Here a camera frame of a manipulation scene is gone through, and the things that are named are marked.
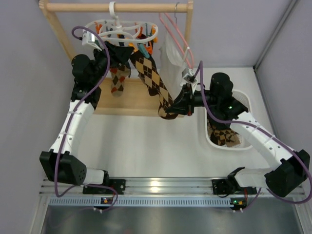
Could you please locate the pink clothes hanger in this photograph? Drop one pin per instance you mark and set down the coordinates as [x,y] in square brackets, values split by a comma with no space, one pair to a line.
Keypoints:
[181,39]

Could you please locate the aluminium mounting rail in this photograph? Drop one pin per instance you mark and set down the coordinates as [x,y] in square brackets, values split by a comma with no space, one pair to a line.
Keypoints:
[159,186]

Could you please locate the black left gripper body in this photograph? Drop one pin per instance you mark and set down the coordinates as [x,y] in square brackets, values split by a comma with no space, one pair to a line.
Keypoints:
[107,56]

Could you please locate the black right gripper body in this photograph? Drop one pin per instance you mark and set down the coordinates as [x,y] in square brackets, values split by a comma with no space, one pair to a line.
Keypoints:
[188,100]

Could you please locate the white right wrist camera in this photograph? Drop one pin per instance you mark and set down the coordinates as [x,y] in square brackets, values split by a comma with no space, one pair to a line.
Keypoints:
[190,75]

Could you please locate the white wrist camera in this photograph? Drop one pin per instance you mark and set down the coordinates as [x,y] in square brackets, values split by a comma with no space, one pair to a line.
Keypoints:
[190,75]
[88,39]

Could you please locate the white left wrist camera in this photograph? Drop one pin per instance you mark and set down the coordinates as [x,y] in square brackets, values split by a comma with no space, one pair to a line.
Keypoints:
[88,39]

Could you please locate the wooden clothes rack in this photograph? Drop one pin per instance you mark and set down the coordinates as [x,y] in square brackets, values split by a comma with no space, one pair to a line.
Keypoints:
[135,101]

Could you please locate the white perforated laundry basket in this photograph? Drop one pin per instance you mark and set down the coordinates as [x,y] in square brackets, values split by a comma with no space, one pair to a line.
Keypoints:
[244,145]

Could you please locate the white plastic clip hanger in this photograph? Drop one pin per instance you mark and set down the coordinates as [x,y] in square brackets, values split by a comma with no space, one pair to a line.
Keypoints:
[124,31]

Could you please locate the brown tan argyle sock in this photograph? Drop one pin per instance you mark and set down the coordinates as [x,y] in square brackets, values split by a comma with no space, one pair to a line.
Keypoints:
[147,72]

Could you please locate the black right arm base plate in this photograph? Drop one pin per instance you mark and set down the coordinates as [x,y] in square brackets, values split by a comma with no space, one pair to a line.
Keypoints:
[224,187]

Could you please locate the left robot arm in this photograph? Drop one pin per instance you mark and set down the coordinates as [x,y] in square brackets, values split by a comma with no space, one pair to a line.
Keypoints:
[61,162]

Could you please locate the white slotted cable duct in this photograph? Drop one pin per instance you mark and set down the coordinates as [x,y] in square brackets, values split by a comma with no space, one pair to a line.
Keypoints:
[124,201]

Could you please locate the beige orange argyle sock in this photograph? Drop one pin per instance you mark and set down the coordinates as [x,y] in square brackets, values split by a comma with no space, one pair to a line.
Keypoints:
[118,79]

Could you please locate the socks pile in basket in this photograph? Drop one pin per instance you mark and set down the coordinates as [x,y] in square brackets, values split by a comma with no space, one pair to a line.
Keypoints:
[226,138]

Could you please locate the white undershirt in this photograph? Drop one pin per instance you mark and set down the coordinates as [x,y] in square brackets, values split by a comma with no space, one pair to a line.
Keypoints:
[172,66]

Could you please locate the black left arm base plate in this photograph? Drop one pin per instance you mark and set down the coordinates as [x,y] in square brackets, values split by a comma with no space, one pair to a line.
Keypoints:
[115,186]

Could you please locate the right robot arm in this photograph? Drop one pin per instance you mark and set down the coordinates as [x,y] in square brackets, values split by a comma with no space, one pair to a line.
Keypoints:
[287,168]

